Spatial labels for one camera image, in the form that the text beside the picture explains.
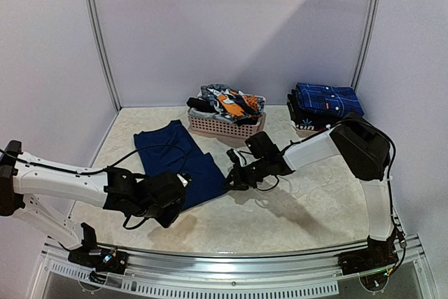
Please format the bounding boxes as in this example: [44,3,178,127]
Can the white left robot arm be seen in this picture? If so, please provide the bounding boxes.
[1,140,192,267]

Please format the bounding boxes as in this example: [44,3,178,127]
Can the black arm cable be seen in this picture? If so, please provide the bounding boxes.
[255,118,407,244]
[0,144,190,230]

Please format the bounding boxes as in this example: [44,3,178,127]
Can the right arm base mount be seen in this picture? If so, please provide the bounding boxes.
[337,232,407,293]

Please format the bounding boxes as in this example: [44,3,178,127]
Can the navy blue Mickey t-shirt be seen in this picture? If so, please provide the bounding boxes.
[134,120,226,211]

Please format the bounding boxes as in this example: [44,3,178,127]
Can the black folded printed garment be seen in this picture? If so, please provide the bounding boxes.
[286,90,342,132]

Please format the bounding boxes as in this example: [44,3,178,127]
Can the aluminium front rail frame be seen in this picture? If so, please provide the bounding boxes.
[30,235,438,298]

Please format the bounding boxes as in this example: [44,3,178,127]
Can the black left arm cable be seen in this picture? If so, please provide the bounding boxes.
[0,144,190,230]

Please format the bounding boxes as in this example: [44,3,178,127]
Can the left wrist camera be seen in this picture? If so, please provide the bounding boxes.
[177,173,192,188]

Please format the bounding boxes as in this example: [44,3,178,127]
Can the left aluminium corner post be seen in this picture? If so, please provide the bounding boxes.
[85,0,122,113]

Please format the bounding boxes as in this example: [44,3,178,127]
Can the orange patterned garment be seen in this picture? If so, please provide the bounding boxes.
[198,84,265,125]

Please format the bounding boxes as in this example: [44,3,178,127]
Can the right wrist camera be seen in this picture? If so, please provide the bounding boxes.
[226,148,247,168]

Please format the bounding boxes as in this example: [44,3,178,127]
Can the pink perforated plastic basket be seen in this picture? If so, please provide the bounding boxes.
[187,111,266,139]

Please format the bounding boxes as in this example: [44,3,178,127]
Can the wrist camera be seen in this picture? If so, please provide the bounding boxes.
[226,148,247,168]
[177,173,192,188]

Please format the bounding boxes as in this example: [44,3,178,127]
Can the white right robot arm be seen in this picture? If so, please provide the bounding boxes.
[223,113,396,268]

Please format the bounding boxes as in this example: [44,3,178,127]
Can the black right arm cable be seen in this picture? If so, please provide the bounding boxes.
[255,118,407,244]

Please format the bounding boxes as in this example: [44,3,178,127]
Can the aluminium corner post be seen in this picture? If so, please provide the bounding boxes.
[85,0,122,113]
[351,0,379,92]

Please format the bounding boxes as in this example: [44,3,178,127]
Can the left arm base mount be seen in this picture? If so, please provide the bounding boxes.
[68,223,130,285]

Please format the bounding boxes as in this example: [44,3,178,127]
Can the black garment in basket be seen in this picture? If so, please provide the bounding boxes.
[186,97,216,113]

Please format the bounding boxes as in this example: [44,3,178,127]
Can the grey folded garment in basket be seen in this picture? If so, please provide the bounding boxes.
[188,108,226,122]

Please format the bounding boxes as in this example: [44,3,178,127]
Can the right aluminium corner post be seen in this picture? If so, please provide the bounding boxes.
[351,0,379,92]

